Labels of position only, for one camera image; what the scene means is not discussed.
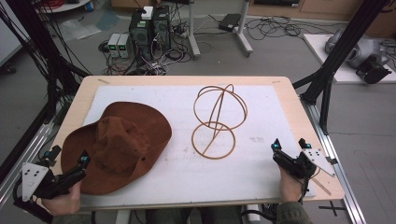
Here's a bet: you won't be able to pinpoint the black computer tower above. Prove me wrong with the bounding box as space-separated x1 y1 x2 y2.
128 8 155 62
151 5 172 52

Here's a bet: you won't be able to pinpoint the person's legs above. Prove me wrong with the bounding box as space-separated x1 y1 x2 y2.
145 205 245 224

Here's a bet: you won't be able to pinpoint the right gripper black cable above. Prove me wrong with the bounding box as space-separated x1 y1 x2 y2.
298 174 321 205

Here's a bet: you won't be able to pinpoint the grey robot shell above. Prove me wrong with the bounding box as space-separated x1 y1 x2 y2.
324 27 390 70

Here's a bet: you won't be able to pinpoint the grey power supply unit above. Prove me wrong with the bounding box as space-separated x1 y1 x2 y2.
117 33 131 59
106 33 121 59

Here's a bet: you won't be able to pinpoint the aluminium rail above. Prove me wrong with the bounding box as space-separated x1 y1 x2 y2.
301 92 368 224
0 119 59 208

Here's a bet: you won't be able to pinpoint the white foam mat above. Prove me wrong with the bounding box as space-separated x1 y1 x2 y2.
78 85 318 209

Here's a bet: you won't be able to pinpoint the person's right hand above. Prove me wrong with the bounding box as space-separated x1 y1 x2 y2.
278 166 304 203

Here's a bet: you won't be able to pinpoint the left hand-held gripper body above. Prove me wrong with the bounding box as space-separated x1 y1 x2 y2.
21 154 87 203

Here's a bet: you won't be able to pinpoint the tangle of cables by computers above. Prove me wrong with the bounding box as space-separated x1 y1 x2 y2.
97 18 195 77

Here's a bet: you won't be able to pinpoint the round white table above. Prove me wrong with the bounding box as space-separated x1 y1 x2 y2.
35 0 92 14

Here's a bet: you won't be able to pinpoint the black frame post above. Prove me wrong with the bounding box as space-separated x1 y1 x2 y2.
292 0 391 135
0 0 92 185

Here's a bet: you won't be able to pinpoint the beige tape strip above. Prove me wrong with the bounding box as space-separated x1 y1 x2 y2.
311 176 332 197

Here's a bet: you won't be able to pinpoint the white box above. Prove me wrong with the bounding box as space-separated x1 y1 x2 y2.
141 6 154 21

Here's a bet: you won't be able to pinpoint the person's left hand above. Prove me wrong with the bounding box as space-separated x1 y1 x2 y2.
40 180 83 217

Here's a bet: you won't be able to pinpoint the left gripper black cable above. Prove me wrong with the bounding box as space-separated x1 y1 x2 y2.
11 181 24 204

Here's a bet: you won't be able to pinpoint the brown wide-brim hat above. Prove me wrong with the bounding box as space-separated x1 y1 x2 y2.
60 101 173 196

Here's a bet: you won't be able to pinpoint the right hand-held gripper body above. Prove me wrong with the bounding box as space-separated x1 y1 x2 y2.
272 147 337 188

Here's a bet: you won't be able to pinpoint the tangle of black floor cables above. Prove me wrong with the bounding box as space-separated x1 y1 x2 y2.
244 15 339 42

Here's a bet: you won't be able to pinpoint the white floor board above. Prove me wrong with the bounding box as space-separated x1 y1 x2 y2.
303 33 396 85

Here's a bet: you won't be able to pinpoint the clear plastic sheet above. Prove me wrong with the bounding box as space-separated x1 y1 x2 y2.
58 18 103 42

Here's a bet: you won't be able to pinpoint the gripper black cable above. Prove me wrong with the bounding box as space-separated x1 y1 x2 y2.
11 181 24 204
298 174 321 205

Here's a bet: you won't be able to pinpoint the white metal stand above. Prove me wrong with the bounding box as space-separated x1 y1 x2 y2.
186 0 255 61

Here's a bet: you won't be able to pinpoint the wooden ring hat stand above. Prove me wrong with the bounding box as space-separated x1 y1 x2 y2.
191 83 248 161

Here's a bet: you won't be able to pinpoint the black flat box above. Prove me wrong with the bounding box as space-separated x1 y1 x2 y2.
218 13 243 33

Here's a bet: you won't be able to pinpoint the black device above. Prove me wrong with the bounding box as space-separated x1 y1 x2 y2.
355 55 393 85

